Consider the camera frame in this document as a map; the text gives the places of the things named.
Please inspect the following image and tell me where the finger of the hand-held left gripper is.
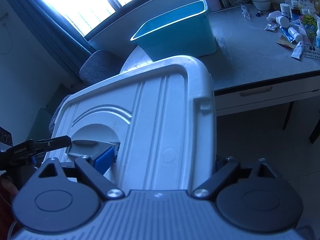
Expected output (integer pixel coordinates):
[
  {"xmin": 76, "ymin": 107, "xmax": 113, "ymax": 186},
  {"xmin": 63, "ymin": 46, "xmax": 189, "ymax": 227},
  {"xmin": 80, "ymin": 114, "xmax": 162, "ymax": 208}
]
[{"xmin": 31, "ymin": 135, "xmax": 72, "ymax": 154}]

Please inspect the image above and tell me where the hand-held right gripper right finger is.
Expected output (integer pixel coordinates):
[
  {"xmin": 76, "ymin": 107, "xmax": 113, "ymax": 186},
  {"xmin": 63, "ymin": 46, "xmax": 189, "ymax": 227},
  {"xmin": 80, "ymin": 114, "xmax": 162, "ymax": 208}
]
[{"xmin": 192, "ymin": 156, "xmax": 285, "ymax": 201}]

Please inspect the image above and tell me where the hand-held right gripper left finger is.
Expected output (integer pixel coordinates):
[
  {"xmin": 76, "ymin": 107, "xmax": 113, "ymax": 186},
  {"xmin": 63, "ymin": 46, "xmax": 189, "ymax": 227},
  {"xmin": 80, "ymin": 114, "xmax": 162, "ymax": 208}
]
[{"xmin": 37, "ymin": 147, "xmax": 125, "ymax": 201}]

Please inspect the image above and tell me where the white plastic bin lid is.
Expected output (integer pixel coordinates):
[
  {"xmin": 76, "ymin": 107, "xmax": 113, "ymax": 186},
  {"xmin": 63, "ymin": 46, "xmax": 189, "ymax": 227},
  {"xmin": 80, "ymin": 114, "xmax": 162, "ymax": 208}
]
[{"xmin": 49, "ymin": 55, "xmax": 218, "ymax": 198}]

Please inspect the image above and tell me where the teal plastic storage bin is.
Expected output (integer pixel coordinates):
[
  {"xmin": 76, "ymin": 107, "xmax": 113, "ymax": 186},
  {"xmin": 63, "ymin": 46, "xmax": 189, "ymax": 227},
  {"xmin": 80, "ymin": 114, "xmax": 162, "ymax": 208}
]
[{"xmin": 130, "ymin": 0, "xmax": 218, "ymax": 62}]

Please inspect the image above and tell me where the person's left hand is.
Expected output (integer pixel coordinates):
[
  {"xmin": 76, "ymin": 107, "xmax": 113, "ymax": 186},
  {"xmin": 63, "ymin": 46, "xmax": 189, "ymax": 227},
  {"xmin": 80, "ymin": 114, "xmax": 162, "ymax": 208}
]
[{"xmin": 0, "ymin": 176, "xmax": 20, "ymax": 207}]

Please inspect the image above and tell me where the black device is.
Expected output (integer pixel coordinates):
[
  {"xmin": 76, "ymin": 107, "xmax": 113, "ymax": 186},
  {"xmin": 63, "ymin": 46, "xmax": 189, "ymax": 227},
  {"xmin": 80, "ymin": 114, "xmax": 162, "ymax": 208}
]
[{"xmin": 0, "ymin": 127, "xmax": 13, "ymax": 153}]

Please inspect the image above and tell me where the grey fabric chair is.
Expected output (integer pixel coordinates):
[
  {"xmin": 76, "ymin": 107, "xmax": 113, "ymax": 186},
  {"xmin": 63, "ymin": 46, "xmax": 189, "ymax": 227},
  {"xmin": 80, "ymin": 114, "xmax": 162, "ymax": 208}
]
[
  {"xmin": 49, "ymin": 93, "xmax": 73, "ymax": 137},
  {"xmin": 79, "ymin": 50, "xmax": 133, "ymax": 86}
]

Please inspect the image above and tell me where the blue curtain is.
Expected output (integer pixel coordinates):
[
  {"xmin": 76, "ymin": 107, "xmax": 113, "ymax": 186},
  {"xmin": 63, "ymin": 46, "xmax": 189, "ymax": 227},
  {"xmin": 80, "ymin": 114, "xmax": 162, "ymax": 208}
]
[{"xmin": 0, "ymin": 0, "xmax": 93, "ymax": 78}]

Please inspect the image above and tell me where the white crumpled tube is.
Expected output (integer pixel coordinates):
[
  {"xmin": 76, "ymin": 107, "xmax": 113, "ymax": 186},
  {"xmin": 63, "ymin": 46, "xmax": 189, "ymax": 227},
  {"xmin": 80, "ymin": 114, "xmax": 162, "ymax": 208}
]
[{"xmin": 290, "ymin": 41, "xmax": 304, "ymax": 59}]

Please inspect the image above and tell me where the brown paper packet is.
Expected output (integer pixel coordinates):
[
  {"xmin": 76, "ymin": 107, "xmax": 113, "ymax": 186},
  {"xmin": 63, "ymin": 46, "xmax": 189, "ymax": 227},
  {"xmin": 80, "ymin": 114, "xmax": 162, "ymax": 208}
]
[{"xmin": 276, "ymin": 36, "xmax": 294, "ymax": 49}]

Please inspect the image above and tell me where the blue tube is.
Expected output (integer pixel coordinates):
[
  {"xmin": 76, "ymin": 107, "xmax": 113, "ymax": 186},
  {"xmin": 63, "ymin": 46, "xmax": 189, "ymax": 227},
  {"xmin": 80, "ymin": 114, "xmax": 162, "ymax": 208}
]
[{"xmin": 279, "ymin": 27, "xmax": 292, "ymax": 41}]

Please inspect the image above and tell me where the white bottle blue stripe label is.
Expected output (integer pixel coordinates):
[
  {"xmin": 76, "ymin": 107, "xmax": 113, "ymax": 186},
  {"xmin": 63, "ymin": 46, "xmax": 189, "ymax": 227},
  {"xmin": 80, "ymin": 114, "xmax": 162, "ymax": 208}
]
[{"xmin": 288, "ymin": 27, "xmax": 303, "ymax": 43}]

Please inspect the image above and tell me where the white ointment tube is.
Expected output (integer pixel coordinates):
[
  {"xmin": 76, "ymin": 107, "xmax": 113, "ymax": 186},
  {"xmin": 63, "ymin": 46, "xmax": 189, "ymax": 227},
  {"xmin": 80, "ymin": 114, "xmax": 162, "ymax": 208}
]
[{"xmin": 240, "ymin": 4, "xmax": 251, "ymax": 21}]

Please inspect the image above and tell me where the cartoon figure card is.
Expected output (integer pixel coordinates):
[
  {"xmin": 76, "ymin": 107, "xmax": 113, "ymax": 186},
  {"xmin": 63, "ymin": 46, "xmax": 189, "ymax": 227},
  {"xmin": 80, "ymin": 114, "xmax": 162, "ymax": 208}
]
[{"xmin": 299, "ymin": 13, "xmax": 320, "ymax": 61}]

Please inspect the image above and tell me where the white medicine bottle white cap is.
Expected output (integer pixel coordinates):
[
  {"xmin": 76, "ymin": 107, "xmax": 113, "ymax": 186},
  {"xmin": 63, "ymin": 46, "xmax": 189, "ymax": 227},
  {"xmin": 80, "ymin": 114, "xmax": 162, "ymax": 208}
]
[{"xmin": 275, "ymin": 15, "xmax": 290, "ymax": 27}]

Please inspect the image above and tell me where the plain white bottle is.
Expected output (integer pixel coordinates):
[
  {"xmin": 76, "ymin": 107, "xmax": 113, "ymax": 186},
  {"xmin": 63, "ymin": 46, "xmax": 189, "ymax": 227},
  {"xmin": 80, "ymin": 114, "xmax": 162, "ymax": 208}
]
[{"xmin": 266, "ymin": 10, "xmax": 282, "ymax": 21}]

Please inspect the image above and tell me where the white medicine bottle blue label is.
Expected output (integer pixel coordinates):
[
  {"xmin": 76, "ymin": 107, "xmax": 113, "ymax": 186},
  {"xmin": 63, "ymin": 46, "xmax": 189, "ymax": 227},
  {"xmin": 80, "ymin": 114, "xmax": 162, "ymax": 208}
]
[{"xmin": 280, "ymin": 3, "xmax": 291, "ymax": 17}]

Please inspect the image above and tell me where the white ribbed bowl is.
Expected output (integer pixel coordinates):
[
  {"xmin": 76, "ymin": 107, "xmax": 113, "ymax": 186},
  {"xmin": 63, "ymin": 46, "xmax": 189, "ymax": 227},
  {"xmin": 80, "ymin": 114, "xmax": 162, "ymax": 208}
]
[{"xmin": 244, "ymin": 0, "xmax": 277, "ymax": 11}]

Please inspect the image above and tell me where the brown syrup bottle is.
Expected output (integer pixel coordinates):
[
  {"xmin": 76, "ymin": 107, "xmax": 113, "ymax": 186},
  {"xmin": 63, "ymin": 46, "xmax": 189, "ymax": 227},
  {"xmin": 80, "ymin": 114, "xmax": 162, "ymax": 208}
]
[{"xmin": 290, "ymin": 0, "xmax": 301, "ymax": 21}]

